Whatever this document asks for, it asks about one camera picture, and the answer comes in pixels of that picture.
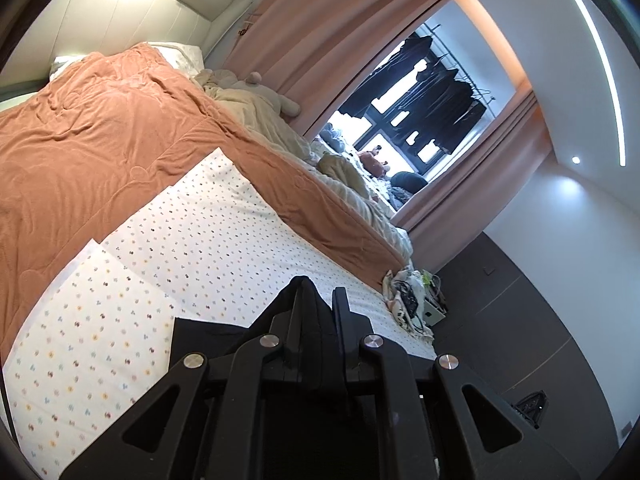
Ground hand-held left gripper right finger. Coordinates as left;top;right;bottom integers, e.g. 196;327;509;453
332;287;566;480

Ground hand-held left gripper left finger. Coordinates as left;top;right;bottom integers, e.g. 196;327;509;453
60;276;331;480

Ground black button shirt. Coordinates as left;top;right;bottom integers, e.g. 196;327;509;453
172;280;441;401

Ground row of hanging dark clothes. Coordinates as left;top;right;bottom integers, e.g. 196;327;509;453
337;32;488;156

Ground white printed cloth pile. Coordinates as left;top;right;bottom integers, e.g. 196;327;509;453
382;267;436;343

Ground white dotted bed sheet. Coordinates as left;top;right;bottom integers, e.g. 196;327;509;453
2;147;436;466

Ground dark round cushion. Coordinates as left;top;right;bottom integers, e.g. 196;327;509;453
390;172;427;196

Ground brown plush toy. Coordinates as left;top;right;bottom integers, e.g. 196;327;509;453
357;146;391;178

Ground blue grey plush toy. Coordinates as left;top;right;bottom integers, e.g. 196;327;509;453
320;122;346;153

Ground beige duvet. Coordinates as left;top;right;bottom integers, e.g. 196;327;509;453
195;70;413;261

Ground pink curtain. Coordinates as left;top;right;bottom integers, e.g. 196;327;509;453
222;0;468;136
392;80;551;233

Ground beige plush toy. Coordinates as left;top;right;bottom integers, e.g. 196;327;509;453
240;72;302;121

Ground window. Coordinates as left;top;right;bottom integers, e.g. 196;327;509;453
310;20;506;211

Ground small black device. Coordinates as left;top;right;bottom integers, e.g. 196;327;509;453
515;394;548;428

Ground orange blanket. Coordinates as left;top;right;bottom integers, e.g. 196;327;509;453
0;42;413;356

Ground white pillow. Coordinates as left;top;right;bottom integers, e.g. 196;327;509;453
50;42;206;81

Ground cream padded headboard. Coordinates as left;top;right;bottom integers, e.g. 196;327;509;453
0;0;251;96

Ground ceiling light strip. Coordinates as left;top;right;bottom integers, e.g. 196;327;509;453
550;0;628;166

